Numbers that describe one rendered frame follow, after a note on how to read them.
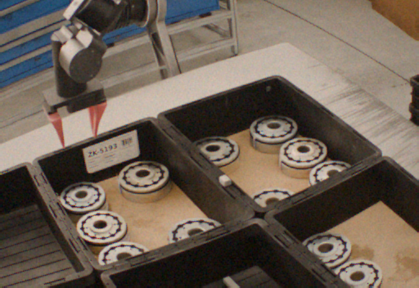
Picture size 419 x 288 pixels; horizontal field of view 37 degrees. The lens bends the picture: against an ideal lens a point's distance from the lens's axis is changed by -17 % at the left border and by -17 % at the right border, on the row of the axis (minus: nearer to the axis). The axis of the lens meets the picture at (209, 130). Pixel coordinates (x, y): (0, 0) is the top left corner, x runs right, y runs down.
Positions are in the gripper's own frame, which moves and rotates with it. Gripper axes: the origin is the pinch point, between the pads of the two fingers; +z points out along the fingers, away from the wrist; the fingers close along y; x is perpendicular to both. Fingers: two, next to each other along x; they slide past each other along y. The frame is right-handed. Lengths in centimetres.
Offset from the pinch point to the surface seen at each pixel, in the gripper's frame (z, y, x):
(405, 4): 79, 260, 179
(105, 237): 20.1, 0.6, -3.3
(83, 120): 36, 19, 68
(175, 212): 22.7, 17.0, 1.2
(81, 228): 20.4, -2.8, 1.8
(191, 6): 67, 117, 200
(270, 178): 22.2, 37.3, 0.6
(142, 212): 22.9, 11.6, 4.4
